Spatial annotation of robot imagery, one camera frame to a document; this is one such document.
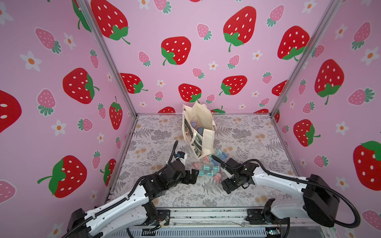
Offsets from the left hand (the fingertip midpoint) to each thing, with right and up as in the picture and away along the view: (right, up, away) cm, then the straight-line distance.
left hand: (194, 171), depth 75 cm
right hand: (+19, -11, +7) cm, 23 cm away
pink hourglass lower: (+14, -6, +9) cm, 18 cm away
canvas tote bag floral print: (+3, +22, +29) cm, 36 cm away
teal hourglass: (+9, -5, +12) cm, 16 cm away
